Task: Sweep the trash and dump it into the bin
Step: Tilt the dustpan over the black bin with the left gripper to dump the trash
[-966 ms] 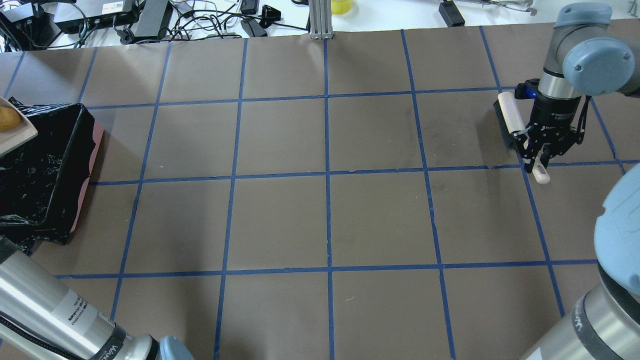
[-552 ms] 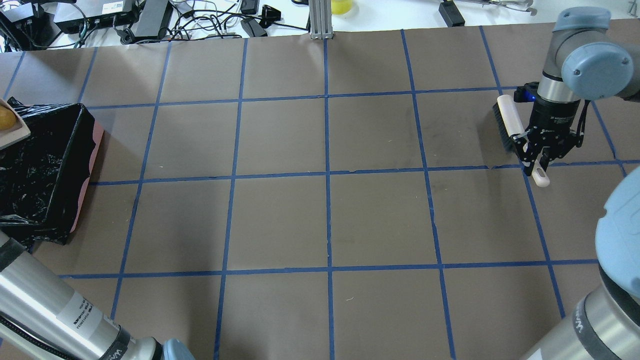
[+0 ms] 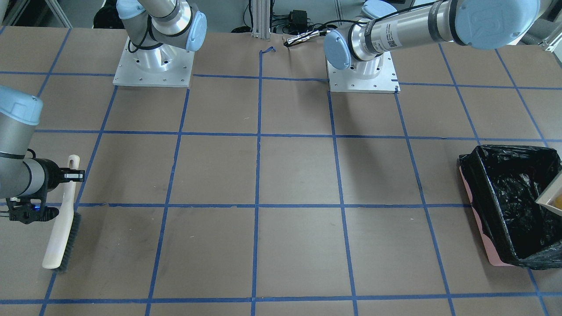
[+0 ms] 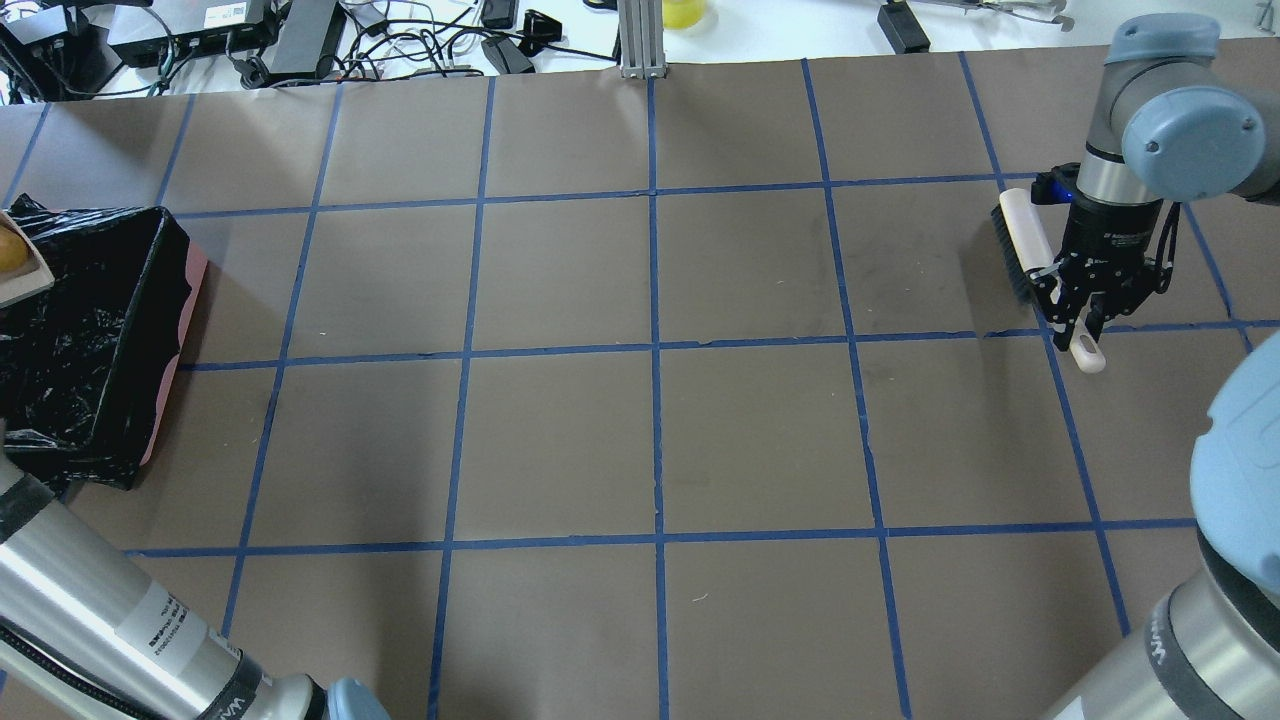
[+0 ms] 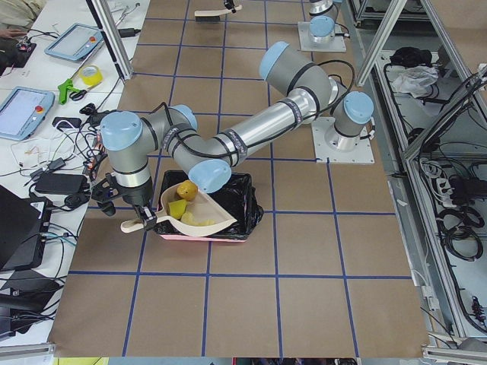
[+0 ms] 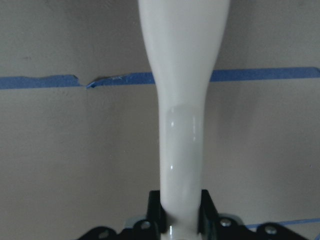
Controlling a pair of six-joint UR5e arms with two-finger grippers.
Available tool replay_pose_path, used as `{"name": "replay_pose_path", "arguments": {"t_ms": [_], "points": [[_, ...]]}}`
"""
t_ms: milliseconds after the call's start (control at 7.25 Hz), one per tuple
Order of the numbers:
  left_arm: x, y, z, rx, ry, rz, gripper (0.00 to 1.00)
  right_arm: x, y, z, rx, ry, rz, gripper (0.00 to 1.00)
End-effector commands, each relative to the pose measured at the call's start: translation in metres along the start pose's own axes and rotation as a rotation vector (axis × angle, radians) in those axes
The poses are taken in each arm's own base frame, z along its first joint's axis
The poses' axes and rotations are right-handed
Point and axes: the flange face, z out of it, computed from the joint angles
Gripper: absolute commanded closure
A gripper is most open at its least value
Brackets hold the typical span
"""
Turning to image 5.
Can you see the beige dustpan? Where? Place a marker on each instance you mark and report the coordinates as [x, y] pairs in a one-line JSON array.
[[191, 211]]

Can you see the green handled tool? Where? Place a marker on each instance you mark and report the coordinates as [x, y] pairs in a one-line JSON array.
[[64, 89]]

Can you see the aluminium frame post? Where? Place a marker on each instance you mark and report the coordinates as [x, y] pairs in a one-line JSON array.
[[100, 12]]

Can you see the white hand brush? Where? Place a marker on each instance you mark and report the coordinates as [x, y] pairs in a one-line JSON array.
[[216, 15]]

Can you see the upper teach pendant tablet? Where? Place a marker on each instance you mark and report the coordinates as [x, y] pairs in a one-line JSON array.
[[75, 43]]

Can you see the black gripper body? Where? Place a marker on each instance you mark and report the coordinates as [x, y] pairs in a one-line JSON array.
[[135, 196]]

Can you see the yellow tape roll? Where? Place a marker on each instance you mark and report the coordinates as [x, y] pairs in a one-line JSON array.
[[90, 75]]

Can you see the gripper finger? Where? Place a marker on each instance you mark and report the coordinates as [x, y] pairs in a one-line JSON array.
[[146, 217]]

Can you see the white crumpled cloth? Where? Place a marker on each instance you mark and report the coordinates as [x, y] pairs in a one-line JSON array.
[[415, 81]]

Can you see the black laptop computer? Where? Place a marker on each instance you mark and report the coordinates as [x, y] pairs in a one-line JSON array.
[[23, 223]]

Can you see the teach pendant tablet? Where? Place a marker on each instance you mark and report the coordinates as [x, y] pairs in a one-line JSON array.
[[23, 110], [75, 43]]

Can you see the black scissors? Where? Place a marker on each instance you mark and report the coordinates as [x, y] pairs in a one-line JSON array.
[[77, 94]]

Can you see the lower teach pendant tablet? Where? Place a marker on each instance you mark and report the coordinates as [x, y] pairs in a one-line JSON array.
[[23, 110]]

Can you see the pink bin with black bag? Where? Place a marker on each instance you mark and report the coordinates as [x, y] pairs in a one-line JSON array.
[[237, 197]]

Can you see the yellow sponge piece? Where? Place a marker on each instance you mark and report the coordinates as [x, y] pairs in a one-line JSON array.
[[177, 208]]

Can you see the black power adapter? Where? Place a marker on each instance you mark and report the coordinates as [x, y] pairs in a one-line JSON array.
[[60, 184]]

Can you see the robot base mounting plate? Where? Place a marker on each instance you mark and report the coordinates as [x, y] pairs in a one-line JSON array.
[[331, 147]]

